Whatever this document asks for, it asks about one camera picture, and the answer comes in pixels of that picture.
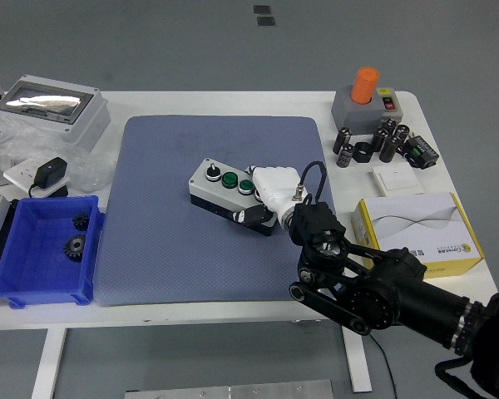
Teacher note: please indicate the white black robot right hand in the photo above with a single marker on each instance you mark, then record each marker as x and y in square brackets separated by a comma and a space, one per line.
[276, 183]

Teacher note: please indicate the small black gear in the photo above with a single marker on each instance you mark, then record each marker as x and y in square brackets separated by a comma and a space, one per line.
[80, 222]

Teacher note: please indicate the black cylindrical capacitor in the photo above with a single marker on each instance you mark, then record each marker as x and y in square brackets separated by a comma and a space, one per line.
[379, 139]
[389, 149]
[388, 124]
[345, 155]
[342, 140]
[402, 133]

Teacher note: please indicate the silver metal plate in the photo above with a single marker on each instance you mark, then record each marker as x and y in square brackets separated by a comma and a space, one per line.
[233, 390]

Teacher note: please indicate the clear plastic bag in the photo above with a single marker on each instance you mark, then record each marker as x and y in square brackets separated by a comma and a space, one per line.
[91, 170]

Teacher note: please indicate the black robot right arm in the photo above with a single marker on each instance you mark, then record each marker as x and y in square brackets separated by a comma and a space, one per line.
[399, 295]

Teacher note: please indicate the white wall switch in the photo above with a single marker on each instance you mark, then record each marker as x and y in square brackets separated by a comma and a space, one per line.
[397, 179]

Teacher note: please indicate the orange cylinder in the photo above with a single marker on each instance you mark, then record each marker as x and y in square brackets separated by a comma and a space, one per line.
[364, 85]

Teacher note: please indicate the grey-blue table mat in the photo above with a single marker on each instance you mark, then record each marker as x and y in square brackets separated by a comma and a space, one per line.
[170, 257]

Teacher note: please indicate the grey enclosure with clear window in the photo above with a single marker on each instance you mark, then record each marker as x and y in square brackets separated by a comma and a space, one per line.
[83, 124]

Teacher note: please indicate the blue plastic bin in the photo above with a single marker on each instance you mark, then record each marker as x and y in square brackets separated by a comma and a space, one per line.
[33, 266]

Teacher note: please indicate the black module with green terminal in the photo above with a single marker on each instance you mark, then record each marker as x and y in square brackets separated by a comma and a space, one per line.
[422, 151]

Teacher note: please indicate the dark floor plate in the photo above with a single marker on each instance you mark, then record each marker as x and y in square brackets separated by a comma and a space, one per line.
[265, 21]
[262, 9]

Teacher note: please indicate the large black gear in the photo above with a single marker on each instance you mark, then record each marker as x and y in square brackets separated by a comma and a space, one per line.
[75, 248]

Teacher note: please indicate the yellow white cardboard box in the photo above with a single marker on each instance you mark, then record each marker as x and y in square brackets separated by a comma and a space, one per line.
[424, 224]

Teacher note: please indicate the black power adapter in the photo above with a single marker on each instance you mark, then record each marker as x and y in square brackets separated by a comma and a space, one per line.
[52, 171]

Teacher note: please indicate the grey four-button control box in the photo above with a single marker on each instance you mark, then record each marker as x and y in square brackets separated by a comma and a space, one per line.
[216, 189]

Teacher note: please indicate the white table leg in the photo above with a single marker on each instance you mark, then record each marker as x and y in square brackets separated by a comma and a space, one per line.
[357, 365]
[47, 365]

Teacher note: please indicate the grey switch box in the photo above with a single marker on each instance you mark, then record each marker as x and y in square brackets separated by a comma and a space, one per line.
[349, 116]

